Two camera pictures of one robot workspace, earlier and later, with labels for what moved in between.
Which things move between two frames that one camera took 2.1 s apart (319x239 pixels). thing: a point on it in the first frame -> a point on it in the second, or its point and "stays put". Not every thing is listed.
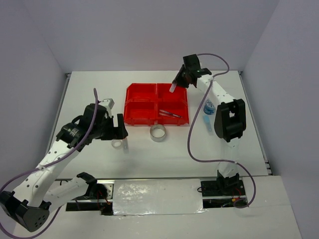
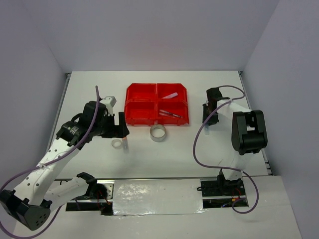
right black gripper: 177,79 -> 205,107
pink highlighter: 172,87 -> 170,95
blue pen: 166,112 stays put
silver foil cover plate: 160,196 stays put
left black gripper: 118,133 stays put
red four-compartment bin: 152,103 stays put
